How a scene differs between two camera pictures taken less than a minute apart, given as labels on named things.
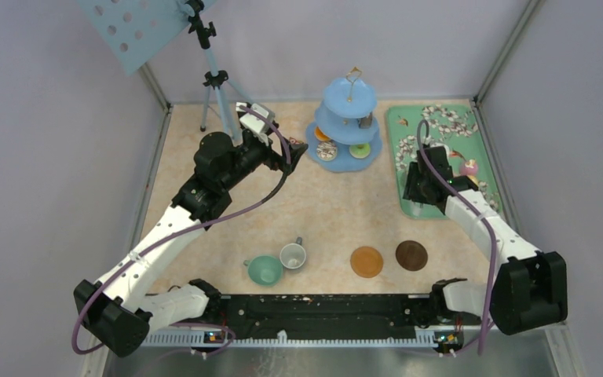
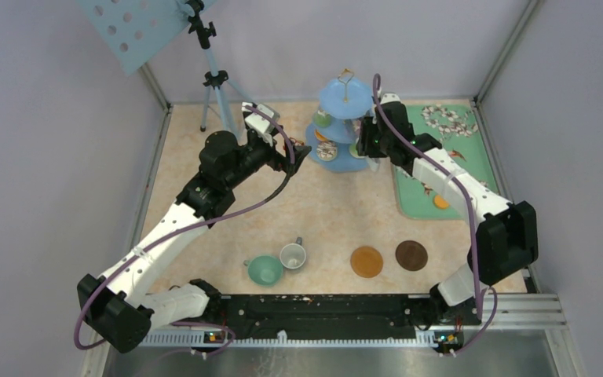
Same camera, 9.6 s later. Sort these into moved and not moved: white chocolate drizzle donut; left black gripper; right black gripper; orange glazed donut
Moved: right black gripper
Not moved: orange glazed donut; left black gripper; white chocolate drizzle donut
